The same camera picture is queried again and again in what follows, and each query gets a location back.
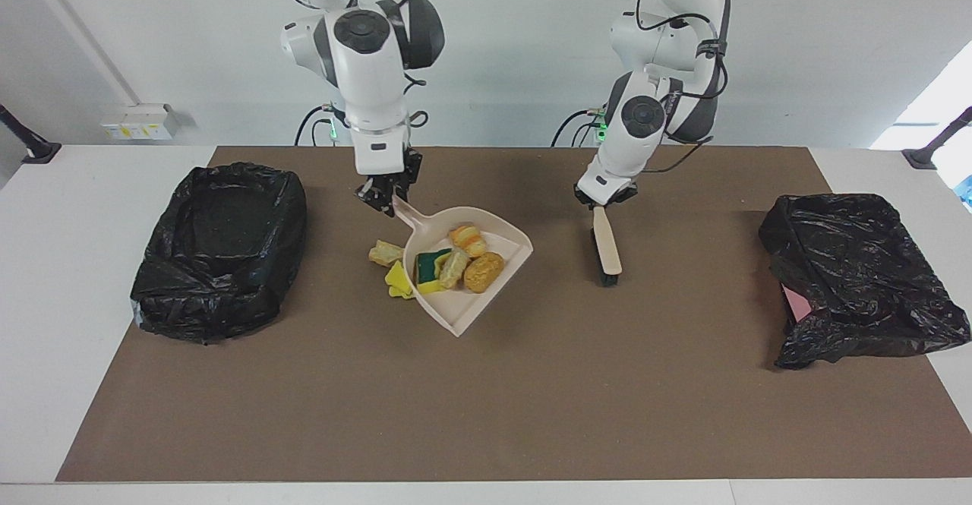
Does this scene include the yellow sponge with green pad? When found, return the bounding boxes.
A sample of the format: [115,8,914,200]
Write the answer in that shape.
[414,248,453,295]

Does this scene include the striped orange bread roll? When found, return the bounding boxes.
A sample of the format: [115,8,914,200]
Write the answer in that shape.
[448,223,488,258]

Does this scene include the white wall socket box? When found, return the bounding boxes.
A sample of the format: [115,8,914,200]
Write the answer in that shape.
[101,104,179,141]

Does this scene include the black clamp stand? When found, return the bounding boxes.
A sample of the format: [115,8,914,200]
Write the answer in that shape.
[902,106,972,170]
[0,104,62,165]

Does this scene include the round brown bun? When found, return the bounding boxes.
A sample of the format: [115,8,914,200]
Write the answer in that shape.
[463,252,506,295]

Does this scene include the beige plastic dustpan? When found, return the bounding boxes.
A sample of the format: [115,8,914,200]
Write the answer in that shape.
[391,194,534,338]

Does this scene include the black left base cables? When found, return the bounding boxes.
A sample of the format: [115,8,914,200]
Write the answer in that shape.
[552,106,608,147]

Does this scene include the black bag over pink bin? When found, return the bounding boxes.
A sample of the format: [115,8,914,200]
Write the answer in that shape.
[759,193,972,371]

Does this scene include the black right base cables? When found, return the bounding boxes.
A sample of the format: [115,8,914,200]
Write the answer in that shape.
[294,105,336,147]

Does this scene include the black base cables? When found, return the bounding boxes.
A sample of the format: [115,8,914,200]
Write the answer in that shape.
[294,105,336,147]
[552,106,608,147]

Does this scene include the black bag-lined bin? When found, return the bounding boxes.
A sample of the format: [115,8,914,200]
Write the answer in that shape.
[130,161,308,344]

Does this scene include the beige hand brush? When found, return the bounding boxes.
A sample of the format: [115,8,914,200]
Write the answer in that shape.
[591,206,623,288]

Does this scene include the pale ridged bread piece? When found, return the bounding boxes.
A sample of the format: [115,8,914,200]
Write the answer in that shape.
[439,248,470,290]

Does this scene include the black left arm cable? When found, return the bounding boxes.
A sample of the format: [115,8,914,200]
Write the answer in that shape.
[636,0,731,175]

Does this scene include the brown table mat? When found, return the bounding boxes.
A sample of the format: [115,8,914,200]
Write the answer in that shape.
[55,146,972,482]

